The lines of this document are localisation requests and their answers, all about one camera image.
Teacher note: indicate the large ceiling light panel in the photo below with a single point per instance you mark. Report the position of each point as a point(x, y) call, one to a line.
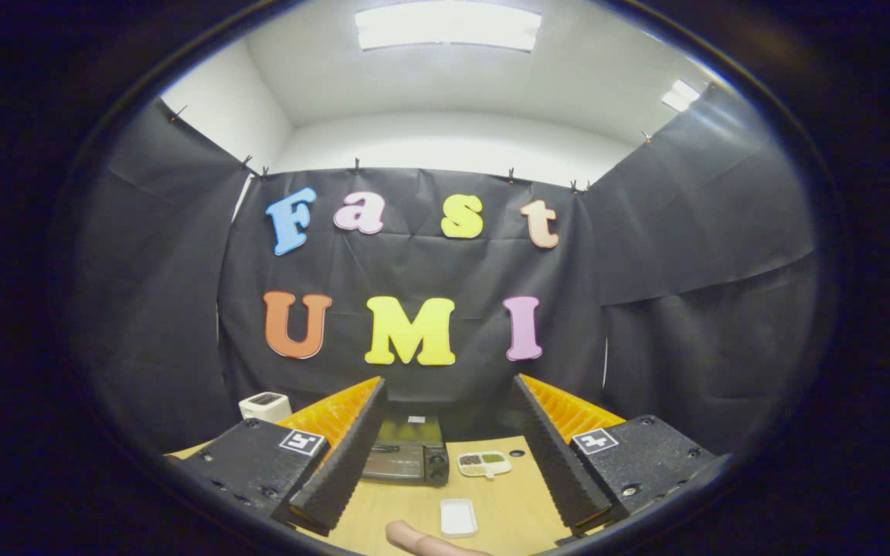
point(449, 27)

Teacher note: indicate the white pop-up toaster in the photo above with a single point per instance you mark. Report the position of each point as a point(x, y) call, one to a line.
point(266, 407)

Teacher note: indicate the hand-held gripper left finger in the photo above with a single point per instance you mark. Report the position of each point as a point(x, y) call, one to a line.
point(337, 471)

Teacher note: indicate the white divided dish with beans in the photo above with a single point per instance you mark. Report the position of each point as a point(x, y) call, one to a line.
point(484, 463)

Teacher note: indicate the small white rectangular tray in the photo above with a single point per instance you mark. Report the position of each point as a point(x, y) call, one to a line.
point(459, 517)

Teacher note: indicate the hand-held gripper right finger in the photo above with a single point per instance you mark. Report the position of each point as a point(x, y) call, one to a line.
point(561, 471)

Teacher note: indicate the black toaster oven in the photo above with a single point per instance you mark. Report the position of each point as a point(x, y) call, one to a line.
point(410, 459)

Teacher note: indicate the small ceiling light panel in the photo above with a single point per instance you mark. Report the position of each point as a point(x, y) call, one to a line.
point(681, 96)

